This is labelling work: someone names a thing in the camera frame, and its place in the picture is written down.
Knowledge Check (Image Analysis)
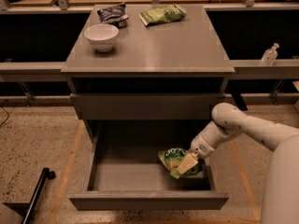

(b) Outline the grey drawer cabinet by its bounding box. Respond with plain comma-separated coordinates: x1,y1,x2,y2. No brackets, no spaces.
66,5,229,138

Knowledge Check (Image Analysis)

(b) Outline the green dang rice chip bag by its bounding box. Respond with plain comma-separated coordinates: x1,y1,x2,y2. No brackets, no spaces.
158,147,202,179

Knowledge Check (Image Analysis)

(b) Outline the dark blue snack bag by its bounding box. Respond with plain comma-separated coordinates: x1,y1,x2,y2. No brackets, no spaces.
97,3,127,23

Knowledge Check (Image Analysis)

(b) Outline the closed grey top drawer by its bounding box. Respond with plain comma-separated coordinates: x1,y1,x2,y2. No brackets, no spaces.
70,93,219,120

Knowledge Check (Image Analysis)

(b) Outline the small dark can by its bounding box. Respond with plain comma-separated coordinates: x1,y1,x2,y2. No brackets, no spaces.
112,15,129,28

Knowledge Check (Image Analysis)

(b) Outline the grey metal rail shelf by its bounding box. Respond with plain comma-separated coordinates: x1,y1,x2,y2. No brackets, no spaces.
0,59,299,82

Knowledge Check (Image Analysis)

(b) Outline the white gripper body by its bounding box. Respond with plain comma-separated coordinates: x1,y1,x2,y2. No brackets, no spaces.
190,133,216,159

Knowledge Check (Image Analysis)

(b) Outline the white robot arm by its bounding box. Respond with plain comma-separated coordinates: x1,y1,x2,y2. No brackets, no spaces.
176,103,299,224

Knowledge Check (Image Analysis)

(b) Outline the green snack bag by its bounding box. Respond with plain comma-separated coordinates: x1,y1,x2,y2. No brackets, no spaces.
139,5,186,26

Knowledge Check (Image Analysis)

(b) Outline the open grey middle drawer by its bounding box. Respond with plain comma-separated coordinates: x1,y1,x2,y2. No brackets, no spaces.
69,119,229,211

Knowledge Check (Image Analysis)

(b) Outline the black cable on floor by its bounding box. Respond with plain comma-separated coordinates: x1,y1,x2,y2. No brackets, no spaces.
0,105,10,128

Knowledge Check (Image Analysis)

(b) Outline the white ceramic bowl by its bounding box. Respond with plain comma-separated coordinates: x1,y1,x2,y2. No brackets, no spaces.
84,24,119,52

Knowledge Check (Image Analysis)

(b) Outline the black stand leg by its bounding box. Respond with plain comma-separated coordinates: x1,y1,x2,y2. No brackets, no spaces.
2,167,56,224

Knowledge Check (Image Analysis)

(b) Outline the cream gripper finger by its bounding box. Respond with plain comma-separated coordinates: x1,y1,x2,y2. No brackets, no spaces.
177,153,198,175

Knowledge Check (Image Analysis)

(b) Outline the clear sanitizer pump bottle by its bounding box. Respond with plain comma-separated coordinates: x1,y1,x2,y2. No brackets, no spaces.
261,43,279,66

